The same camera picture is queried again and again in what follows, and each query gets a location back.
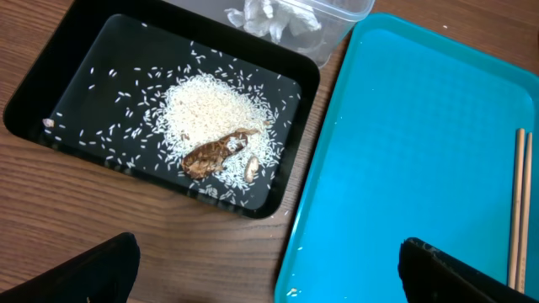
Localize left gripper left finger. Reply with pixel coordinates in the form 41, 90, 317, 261
1, 232, 141, 303

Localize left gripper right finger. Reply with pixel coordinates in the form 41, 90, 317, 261
398, 237, 537, 303

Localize wooden chopstick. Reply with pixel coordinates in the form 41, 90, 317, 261
515, 132, 533, 294
508, 129, 526, 290

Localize brown food scraps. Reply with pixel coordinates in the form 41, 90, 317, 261
181, 128, 259, 179

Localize white rice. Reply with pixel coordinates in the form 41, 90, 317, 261
41, 23, 302, 207

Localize white napkin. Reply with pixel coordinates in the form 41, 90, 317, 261
224, 0, 322, 44

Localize teal serving tray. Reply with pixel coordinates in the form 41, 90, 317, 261
274, 13, 538, 302

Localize black plastic tray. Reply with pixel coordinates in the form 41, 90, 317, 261
3, 0, 320, 219

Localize clear plastic bin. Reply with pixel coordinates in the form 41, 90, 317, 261
166, 0, 375, 67

